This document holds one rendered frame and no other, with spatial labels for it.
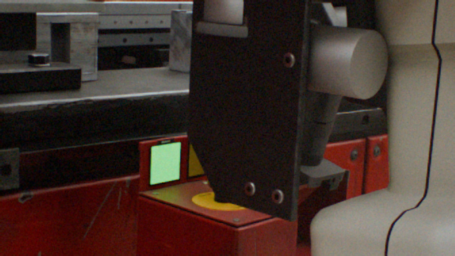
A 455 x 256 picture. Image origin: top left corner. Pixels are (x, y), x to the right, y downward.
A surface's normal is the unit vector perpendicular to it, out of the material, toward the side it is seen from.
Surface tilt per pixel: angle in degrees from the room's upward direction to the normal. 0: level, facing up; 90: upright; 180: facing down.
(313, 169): 15
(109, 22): 90
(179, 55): 90
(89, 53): 90
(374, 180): 90
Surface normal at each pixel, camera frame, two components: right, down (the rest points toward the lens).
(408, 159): -0.67, 0.11
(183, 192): 0.05, -0.98
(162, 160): 0.72, 0.17
